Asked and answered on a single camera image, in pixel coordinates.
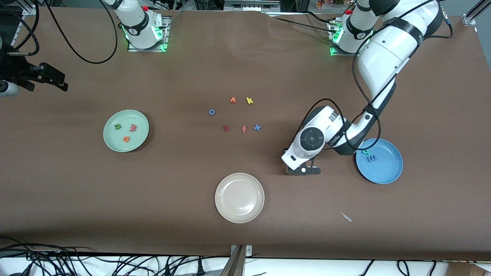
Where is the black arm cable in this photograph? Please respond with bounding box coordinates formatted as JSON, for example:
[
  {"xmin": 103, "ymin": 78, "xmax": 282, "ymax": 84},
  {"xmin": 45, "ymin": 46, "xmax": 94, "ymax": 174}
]
[
  {"xmin": 297, "ymin": 0, "xmax": 454, "ymax": 151},
  {"xmin": 45, "ymin": 0, "xmax": 118, "ymax": 64}
]

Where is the brown cardboard box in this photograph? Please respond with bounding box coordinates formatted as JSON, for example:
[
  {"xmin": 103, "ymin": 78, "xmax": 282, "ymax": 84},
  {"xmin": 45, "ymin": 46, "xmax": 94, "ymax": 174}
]
[{"xmin": 447, "ymin": 263, "xmax": 491, "ymax": 276}]

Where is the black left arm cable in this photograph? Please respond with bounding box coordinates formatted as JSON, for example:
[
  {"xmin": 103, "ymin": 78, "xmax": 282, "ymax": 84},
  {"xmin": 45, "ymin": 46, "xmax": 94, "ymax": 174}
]
[{"xmin": 297, "ymin": 0, "xmax": 454, "ymax": 151}]

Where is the silver metal device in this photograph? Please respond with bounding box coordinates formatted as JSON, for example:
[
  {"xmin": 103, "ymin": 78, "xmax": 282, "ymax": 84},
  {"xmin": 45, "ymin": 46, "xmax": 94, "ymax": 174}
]
[{"xmin": 224, "ymin": 0, "xmax": 281, "ymax": 13}]

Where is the short black table cable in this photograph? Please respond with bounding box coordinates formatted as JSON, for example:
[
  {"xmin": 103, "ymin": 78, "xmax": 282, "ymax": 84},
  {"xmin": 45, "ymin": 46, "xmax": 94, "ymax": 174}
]
[{"xmin": 305, "ymin": 11, "xmax": 338, "ymax": 24}]

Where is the tangle of black cables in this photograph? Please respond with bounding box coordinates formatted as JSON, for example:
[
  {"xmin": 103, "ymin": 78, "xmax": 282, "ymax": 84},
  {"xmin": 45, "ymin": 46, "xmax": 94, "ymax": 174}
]
[{"xmin": 0, "ymin": 236, "xmax": 231, "ymax": 276}]

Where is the blue plate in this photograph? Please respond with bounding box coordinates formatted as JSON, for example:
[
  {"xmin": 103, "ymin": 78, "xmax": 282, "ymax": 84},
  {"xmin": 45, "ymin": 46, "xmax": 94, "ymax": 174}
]
[{"xmin": 356, "ymin": 138, "xmax": 404, "ymax": 184}]

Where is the white perforated rail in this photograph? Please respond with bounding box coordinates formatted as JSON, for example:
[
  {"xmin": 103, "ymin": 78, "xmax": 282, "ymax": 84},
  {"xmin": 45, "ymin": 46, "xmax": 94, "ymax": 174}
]
[{"xmin": 8, "ymin": 0, "xmax": 39, "ymax": 54}]

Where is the grey metal bracket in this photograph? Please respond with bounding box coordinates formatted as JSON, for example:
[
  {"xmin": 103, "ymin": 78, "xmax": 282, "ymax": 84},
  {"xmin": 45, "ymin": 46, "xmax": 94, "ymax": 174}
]
[{"xmin": 221, "ymin": 245, "xmax": 253, "ymax": 276}]

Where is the long black table cable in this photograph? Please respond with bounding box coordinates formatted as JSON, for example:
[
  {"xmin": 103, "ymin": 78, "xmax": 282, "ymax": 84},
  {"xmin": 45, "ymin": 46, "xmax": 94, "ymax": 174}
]
[{"xmin": 273, "ymin": 17, "xmax": 340, "ymax": 34}]

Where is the green plate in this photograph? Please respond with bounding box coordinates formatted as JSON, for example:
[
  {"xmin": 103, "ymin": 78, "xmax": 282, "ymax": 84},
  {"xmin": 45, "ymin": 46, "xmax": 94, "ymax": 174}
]
[{"xmin": 103, "ymin": 110, "xmax": 150, "ymax": 153}]

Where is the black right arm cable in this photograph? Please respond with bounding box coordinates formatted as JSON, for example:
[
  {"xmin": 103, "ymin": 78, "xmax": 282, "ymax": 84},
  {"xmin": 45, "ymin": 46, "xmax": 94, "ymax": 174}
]
[{"xmin": 45, "ymin": 0, "xmax": 118, "ymax": 64}]

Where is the aluminium frame profile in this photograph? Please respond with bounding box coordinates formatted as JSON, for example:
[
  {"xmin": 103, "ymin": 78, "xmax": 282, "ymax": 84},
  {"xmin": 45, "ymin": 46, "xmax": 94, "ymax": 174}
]
[{"xmin": 462, "ymin": 0, "xmax": 491, "ymax": 26}]

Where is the beige plate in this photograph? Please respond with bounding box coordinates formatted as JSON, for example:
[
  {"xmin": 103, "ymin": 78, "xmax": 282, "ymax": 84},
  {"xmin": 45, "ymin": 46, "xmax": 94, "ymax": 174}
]
[{"xmin": 215, "ymin": 173, "xmax": 265, "ymax": 223}]

